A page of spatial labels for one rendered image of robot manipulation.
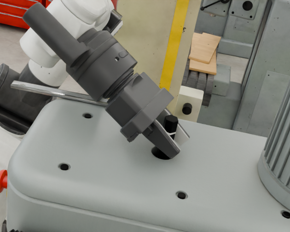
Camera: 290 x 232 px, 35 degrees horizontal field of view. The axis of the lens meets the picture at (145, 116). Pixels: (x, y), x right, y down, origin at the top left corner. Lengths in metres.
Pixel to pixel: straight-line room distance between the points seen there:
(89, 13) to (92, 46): 0.05
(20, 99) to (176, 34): 1.49
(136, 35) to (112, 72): 1.83
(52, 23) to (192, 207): 0.32
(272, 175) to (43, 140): 0.34
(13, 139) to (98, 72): 0.49
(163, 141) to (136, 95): 0.08
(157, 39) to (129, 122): 1.85
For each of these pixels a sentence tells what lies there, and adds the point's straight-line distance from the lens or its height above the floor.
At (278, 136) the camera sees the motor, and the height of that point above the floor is 1.97.
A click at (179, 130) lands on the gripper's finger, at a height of 1.93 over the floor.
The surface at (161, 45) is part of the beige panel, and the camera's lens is 2.49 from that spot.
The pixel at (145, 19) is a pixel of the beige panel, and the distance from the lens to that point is 2.45.
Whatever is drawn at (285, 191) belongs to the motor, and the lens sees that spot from 0.68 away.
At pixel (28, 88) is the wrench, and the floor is 1.90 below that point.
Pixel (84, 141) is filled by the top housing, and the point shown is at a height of 1.89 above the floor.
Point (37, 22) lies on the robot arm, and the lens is 0.66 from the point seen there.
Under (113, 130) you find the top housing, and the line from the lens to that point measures 0.75.
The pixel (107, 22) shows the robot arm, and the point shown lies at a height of 1.98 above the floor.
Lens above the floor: 2.30
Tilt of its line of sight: 31 degrees down
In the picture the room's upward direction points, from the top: 11 degrees clockwise
